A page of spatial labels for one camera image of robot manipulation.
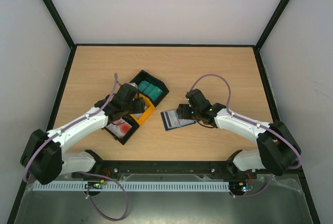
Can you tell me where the yellow plastic bin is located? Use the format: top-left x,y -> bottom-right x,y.
130,93 -> 155,126

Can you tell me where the black aluminium frame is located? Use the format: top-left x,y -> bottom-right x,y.
5,0 -> 321,224

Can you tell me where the blue leather card holder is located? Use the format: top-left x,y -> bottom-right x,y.
161,109 -> 196,131

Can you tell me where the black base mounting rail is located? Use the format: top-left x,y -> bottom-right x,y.
89,160 -> 255,181

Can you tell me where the black bin with teal cards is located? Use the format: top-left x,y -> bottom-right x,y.
130,70 -> 169,107

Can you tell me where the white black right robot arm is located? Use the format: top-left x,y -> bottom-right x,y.
176,89 -> 301,178

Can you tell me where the light blue slotted cable duct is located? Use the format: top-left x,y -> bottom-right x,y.
32,181 -> 229,192

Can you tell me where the black bin with red cards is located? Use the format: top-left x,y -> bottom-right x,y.
103,116 -> 139,145

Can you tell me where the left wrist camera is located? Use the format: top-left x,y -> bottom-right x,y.
129,83 -> 137,88

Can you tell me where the red patterned card stack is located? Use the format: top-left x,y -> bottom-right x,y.
106,120 -> 132,139

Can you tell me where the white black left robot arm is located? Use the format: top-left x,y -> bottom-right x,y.
20,83 -> 144,184

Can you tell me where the teal card stack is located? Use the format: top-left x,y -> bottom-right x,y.
138,80 -> 163,102

